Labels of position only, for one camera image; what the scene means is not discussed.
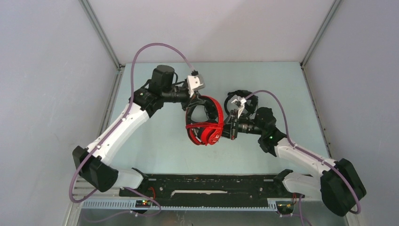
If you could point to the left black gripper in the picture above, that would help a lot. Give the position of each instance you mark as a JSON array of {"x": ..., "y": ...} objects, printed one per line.
[{"x": 193, "y": 96}]

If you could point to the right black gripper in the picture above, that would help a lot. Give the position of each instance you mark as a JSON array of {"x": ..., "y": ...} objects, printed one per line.
[{"x": 229, "y": 129}]

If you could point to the small black headphones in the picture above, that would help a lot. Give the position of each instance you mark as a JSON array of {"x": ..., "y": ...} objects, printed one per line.
[{"x": 206, "y": 112}]

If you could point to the red headphones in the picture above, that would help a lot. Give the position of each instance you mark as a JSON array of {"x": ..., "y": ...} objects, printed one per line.
[{"x": 206, "y": 133}]

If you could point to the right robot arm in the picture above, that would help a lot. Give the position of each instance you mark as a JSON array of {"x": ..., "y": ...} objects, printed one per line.
[{"x": 311, "y": 156}]

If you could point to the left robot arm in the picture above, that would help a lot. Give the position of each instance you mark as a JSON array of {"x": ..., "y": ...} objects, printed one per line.
[{"x": 94, "y": 162}]

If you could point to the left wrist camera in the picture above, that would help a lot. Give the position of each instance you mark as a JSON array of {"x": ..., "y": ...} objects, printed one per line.
[{"x": 195, "y": 82}]

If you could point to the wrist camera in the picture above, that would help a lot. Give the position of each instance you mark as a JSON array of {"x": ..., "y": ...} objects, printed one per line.
[
  {"x": 195, "y": 82},
  {"x": 240, "y": 103}
]

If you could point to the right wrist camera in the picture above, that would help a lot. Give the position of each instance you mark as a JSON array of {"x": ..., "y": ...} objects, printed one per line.
[{"x": 240, "y": 103}]

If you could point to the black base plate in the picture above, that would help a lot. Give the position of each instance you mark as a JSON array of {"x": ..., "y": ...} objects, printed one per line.
[{"x": 215, "y": 191}]

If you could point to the aluminium frame rail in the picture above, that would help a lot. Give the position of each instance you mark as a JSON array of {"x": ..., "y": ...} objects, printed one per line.
[{"x": 118, "y": 198}]

